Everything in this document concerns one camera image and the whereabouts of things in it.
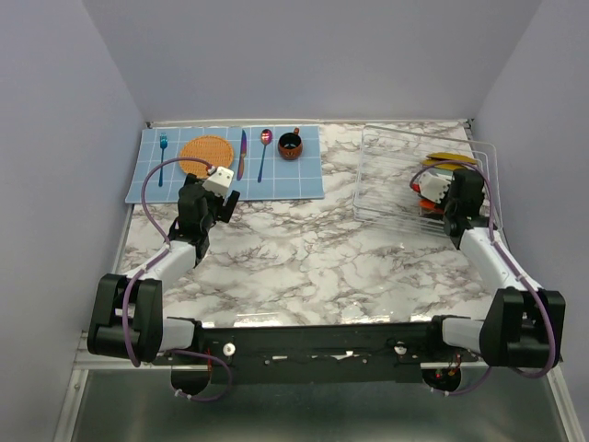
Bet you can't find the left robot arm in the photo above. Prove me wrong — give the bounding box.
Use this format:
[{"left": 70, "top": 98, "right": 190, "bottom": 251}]
[{"left": 87, "top": 175, "right": 240, "bottom": 366}]

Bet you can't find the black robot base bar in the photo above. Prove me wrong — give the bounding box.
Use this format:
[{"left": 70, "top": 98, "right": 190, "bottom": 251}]
[{"left": 151, "top": 317, "right": 498, "bottom": 386}]

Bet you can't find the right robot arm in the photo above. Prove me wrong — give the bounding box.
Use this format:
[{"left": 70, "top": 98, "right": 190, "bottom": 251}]
[{"left": 410, "top": 163, "right": 566, "bottom": 378}]

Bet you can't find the orange plate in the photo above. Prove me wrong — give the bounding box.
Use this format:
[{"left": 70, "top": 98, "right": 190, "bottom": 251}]
[{"left": 419, "top": 199, "right": 444, "bottom": 214}]

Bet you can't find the yellow plate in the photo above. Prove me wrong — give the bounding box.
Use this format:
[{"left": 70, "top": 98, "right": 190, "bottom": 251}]
[{"left": 422, "top": 152, "right": 477, "bottom": 166}]

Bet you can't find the woven orange trivet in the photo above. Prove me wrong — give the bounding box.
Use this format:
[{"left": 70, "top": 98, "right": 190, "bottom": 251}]
[{"left": 179, "top": 135, "right": 235, "bottom": 179}]

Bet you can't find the blue grid placemat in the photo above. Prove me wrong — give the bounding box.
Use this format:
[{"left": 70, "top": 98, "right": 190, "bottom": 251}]
[{"left": 125, "top": 125, "right": 324, "bottom": 204}]

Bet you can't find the iridescent knife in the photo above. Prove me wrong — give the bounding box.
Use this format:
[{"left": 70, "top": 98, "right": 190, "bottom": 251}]
[{"left": 237, "top": 129, "right": 248, "bottom": 180}]

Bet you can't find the blue fork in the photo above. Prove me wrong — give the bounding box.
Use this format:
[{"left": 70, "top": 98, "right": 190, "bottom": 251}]
[{"left": 158, "top": 133, "right": 168, "bottom": 187}]

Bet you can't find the iridescent spoon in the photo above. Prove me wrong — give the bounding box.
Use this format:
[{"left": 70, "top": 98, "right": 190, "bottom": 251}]
[{"left": 257, "top": 128, "right": 273, "bottom": 183}]

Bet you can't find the brown ceramic mug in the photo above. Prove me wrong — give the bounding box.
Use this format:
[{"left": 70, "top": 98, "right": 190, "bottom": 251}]
[{"left": 278, "top": 127, "right": 303, "bottom": 161}]

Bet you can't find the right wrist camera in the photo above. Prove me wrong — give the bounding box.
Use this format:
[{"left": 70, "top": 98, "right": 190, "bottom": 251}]
[{"left": 410, "top": 169, "right": 453, "bottom": 204}]

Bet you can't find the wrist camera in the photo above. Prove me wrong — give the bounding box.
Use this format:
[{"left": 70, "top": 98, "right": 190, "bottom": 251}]
[
  {"left": 202, "top": 166, "right": 234, "bottom": 198},
  {"left": 410, "top": 169, "right": 453, "bottom": 204}
]

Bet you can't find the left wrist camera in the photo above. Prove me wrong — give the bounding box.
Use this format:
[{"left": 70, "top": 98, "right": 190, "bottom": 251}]
[{"left": 202, "top": 166, "right": 234, "bottom": 198}]

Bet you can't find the white wire dish rack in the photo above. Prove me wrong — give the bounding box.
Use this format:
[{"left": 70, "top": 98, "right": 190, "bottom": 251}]
[{"left": 352, "top": 121, "right": 502, "bottom": 237}]

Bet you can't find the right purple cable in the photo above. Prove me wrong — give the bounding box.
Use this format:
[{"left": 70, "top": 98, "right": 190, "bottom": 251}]
[{"left": 410, "top": 160, "right": 565, "bottom": 397}]

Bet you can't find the purple cable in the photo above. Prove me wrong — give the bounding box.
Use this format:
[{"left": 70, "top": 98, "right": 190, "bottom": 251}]
[
  {"left": 410, "top": 160, "right": 565, "bottom": 397},
  {"left": 123, "top": 157, "right": 234, "bottom": 402}
]

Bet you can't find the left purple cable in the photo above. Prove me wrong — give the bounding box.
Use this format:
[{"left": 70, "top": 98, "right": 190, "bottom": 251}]
[{"left": 123, "top": 157, "right": 234, "bottom": 402}]

